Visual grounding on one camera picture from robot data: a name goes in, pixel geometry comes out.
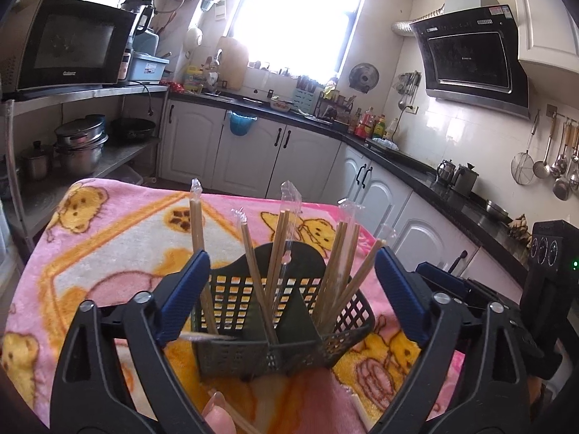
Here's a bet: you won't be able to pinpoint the microwave oven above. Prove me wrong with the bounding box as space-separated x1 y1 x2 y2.
0 0 139 97

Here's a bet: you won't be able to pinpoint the group of condiment bottles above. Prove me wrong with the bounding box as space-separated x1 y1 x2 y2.
352 107 401 142

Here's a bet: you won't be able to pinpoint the metal shelf rack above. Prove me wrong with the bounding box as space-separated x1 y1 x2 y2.
0 82 171 256

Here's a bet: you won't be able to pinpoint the white kitchen base cabinets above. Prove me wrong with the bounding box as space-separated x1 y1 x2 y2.
157 98 531 299

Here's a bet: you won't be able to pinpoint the wall utensil holder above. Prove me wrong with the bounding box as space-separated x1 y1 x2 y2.
392 71 422 110

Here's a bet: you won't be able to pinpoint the small steel pot with lid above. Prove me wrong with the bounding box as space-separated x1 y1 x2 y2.
20 140 56 180

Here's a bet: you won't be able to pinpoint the steel kettle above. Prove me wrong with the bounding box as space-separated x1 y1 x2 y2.
436 158 458 184

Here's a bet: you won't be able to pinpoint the steel pitcher with lid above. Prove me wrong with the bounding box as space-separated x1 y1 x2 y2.
452 162 480 198

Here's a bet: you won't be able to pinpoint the teal knife block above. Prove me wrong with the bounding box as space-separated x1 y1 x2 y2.
291 75 325 115

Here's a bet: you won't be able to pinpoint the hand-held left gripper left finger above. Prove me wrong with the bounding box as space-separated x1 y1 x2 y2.
49 248 212 434

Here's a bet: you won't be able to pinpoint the hanging steel ladle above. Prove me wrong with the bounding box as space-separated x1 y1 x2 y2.
532 118 555 179

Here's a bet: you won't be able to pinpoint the wooden cutting board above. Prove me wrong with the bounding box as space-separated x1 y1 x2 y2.
214 36 250 92

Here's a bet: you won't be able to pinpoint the steel frying pan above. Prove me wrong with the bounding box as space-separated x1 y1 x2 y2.
483 198 513 223

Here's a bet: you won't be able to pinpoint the row of hanging steel utensils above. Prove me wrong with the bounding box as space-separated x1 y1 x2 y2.
552 115 579 202

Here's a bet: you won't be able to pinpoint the stack of steel pots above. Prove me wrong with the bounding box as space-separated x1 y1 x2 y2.
53 115 110 178

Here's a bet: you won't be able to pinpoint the bright window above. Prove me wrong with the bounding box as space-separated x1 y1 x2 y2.
230 0 368 83

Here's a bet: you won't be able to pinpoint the black wok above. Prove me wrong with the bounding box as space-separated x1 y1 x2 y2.
110 118 157 142

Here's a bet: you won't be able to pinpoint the blender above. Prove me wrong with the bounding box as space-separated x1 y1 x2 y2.
121 0 153 33

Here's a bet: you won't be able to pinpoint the blue dish container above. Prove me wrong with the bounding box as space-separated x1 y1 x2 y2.
126 31 171 83

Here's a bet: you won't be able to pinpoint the silver exhaust duct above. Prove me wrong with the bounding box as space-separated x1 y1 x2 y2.
391 5 447 38

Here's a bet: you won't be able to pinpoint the round wall fan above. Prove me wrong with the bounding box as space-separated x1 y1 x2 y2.
348 62 380 94

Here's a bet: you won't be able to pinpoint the black plastic utensil basket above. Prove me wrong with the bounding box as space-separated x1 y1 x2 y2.
190 242 377 377

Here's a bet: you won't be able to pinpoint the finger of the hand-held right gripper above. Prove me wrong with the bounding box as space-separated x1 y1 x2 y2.
415 260 525 326

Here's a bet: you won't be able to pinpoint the black spice rack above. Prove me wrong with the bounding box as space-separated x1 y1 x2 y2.
316 90 354 126

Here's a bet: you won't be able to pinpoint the blue hanging bin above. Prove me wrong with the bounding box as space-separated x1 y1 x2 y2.
227 110 257 138

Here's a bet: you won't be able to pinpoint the black range hood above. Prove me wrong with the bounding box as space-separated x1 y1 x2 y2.
411 0 531 121

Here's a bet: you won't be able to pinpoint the white wall cabinet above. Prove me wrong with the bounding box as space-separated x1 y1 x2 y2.
511 0 579 74

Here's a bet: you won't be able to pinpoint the hanging wire strainer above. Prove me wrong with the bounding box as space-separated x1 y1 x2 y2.
511 112 542 187

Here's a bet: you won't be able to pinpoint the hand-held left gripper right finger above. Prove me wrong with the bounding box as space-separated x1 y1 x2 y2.
366 246 531 434

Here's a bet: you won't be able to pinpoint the pink bear printed blanket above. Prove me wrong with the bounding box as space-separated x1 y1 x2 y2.
0 177 468 434

